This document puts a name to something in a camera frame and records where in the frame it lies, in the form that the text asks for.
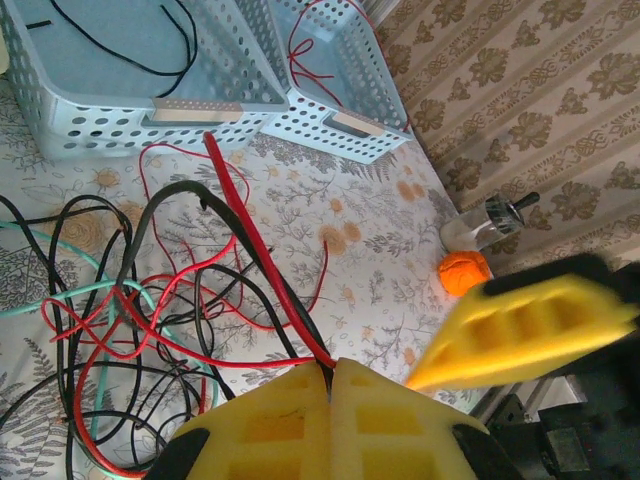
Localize floral tablecloth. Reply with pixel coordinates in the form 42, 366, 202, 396
0, 74, 501, 480

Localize orange ball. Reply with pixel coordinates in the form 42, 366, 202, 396
438, 249, 494, 297

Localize thick black cable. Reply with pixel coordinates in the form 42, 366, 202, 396
117, 179, 331, 371

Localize light blue perforated basket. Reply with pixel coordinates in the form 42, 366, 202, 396
0, 0, 291, 161
262, 0, 416, 166

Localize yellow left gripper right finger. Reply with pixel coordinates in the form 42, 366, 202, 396
329, 357, 490, 480

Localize thin red cable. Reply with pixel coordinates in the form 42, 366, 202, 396
287, 0, 411, 131
138, 143, 251, 289
149, 241, 331, 334

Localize thin black cable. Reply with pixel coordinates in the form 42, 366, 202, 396
99, 264, 301, 451
0, 194, 166, 480
24, 0, 199, 100

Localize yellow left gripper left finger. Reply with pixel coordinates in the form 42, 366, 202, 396
172, 362, 334, 480

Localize thick red cable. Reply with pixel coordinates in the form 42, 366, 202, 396
42, 132, 337, 479

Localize glass shaker with metal cap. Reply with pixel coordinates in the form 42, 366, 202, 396
439, 191, 541, 252

